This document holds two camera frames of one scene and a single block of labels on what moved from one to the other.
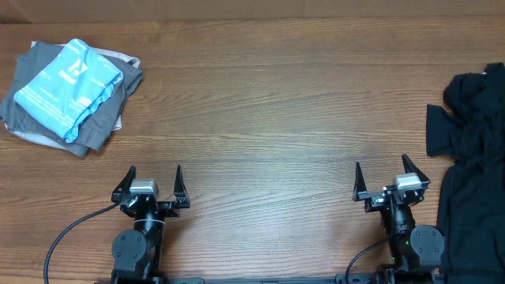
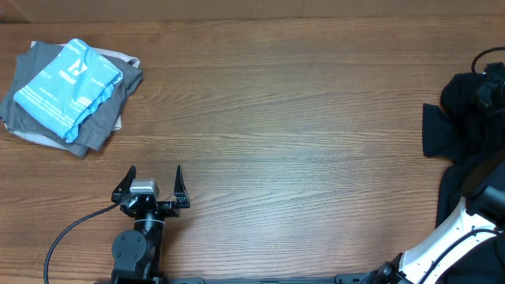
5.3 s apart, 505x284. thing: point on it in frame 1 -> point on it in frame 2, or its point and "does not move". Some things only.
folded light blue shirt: [69, 88] does not move
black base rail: [343, 280] does not move
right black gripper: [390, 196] -> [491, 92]
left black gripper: [170, 209] does not move
